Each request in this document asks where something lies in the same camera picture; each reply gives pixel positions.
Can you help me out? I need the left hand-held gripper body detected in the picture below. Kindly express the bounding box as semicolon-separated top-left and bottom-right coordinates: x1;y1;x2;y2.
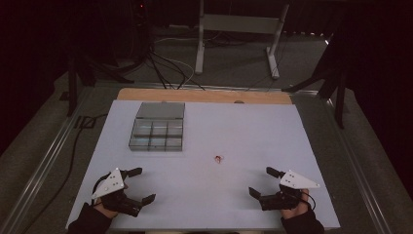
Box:
91;167;144;217

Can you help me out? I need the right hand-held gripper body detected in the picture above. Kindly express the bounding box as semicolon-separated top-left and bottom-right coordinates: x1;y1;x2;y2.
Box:
258;169;321;212

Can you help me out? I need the person's left hand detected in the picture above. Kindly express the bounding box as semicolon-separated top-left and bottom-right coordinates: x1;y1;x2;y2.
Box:
94;198;121;219

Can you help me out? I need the person's right hand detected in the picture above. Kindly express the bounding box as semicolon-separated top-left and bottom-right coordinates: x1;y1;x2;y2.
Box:
281;188;310;219

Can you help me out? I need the clear plastic compartment box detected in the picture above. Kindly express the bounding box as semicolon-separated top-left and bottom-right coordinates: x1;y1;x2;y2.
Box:
128;100;186;153

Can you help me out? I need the white table cover sheet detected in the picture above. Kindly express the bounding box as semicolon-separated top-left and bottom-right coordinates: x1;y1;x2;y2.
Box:
65;99;341;231

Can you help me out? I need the black tripod stand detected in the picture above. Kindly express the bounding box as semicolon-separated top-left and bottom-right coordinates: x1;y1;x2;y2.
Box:
65;48;135;118
282;35;348;130

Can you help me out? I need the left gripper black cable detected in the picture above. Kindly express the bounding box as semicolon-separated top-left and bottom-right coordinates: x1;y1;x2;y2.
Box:
91;173;112;207

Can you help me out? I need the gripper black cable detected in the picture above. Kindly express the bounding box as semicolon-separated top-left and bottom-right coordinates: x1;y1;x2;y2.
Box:
301;190;317;211
91;173;112;207

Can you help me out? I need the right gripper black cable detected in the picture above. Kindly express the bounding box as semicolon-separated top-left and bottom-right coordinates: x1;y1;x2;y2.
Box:
301;190;317;211

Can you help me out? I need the black floor cable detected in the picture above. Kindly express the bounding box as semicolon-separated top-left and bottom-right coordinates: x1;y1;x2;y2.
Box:
19;112;109;234

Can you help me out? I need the metal floor rail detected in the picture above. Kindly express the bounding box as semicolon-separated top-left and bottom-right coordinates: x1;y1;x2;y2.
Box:
319;96;395;234
0;85;94;234

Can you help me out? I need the black cable bundle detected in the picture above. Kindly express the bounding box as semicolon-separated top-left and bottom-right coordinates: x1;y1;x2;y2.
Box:
142;38;207;92

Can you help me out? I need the white floor cable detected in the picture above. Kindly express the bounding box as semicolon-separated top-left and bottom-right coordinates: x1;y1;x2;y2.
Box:
152;36;196;90

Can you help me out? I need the grey metal stand frame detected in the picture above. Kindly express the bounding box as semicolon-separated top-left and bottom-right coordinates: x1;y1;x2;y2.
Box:
194;0;290;80

